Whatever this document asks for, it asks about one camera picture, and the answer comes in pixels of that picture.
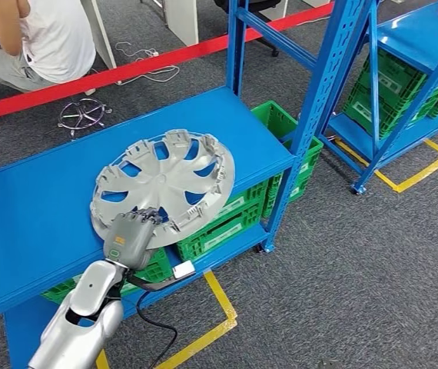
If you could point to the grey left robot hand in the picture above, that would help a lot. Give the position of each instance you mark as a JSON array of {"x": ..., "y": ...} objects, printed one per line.
[{"x": 129, "y": 239}]

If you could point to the grey plastic wheel hubcap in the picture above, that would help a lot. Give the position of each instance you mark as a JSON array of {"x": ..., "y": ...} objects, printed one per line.
[{"x": 165, "y": 183}]

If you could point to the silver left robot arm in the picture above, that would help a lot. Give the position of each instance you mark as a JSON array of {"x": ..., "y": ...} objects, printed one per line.
[{"x": 92, "y": 290}]

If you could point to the blue metal shelf rack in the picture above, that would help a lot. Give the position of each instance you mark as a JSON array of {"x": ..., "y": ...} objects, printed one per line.
[
  {"x": 42, "y": 214},
  {"x": 411, "y": 35}
]

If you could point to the chrome star chair base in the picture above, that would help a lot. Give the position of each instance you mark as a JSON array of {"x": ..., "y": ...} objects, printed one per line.
[{"x": 82, "y": 114}]

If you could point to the yellow floor tape outline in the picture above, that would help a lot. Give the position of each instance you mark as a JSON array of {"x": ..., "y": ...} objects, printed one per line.
[
  {"x": 222, "y": 300},
  {"x": 415, "y": 178}
]

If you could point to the red barrier tape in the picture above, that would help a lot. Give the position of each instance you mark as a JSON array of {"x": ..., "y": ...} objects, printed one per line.
[{"x": 146, "y": 66}]

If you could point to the seated person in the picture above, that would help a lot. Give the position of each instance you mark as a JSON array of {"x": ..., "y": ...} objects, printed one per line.
[{"x": 57, "y": 40}]

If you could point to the green open plastic crate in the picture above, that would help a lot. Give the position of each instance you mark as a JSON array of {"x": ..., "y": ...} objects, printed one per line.
[{"x": 273, "y": 119}]

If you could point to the white desk side panel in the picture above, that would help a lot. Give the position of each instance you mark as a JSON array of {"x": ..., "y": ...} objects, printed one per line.
[{"x": 182, "y": 20}]

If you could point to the black office chair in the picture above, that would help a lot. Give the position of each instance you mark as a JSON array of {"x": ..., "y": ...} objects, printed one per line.
[{"x": 257, "y": 4}]

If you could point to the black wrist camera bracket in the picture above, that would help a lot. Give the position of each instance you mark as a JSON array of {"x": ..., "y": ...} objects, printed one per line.
[{"x": 150, "y": 284}]

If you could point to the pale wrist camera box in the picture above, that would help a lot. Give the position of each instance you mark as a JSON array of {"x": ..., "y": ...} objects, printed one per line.
[{"x": 184, "y": 270}]

